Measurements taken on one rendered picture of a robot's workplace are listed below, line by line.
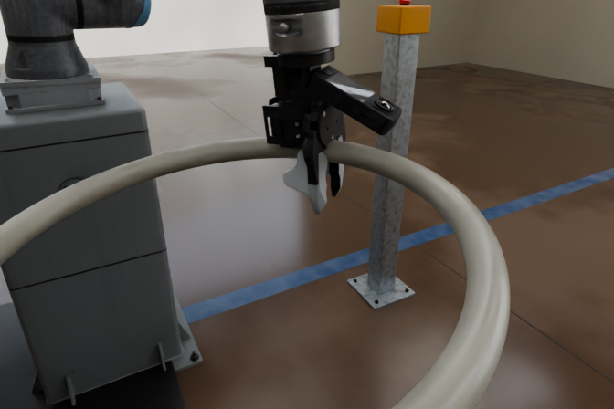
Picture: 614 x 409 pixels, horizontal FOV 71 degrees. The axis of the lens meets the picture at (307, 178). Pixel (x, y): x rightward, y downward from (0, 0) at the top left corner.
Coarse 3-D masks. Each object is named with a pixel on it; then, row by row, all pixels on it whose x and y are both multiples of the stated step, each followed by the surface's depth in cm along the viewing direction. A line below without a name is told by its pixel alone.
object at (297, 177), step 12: (300, 156) 56; (324, 156) 56; (300, 168) 57; (324, 168) 56; (288, 180) 58; (300, 180) 57; (324, 180) 57; (312, 192) 56; (324, 192) 57; (312, 204) 58; (324, 204) 58
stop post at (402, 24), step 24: (384, 24) 135; (408, 24) 130; (384, 48) 140; (408, 48) 136; (384, 72) 143; (408, 72) 139; (384, 96) 145; (408, 96) 143; (408, 120) 146; (384, 144) 150; (384, 192) 155; (384, 216) 158; (384, 240) 162; (384, 264) 167; (360, 288) 176; (384, 288) 173; (408, 288) 176
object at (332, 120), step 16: (272, 64) 54; (288, 64) 51; (304, 64) 50; (320, 64) 51; (288, 80) 55; (304, 80) 53; (288, 96) 55; (304, 96) 54; (272, 112) 55; (288, 112) 54; (304, 112) 53; (320, 112) 53; (336, 112) 56; (272, 128) 57; (288, 128) 55; (304, 128) 54; (320, 128) 53; (336, 128) 57; (288, 144) 56
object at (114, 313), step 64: (0, 128) 96; (64, 128) 103; (128, 128) 110; (0, 192) 101; (128, 192) 115; (64, 256) 113; (128, 256) 122; (64, 320) 120; (128, 320) 129; (64, 384) 127
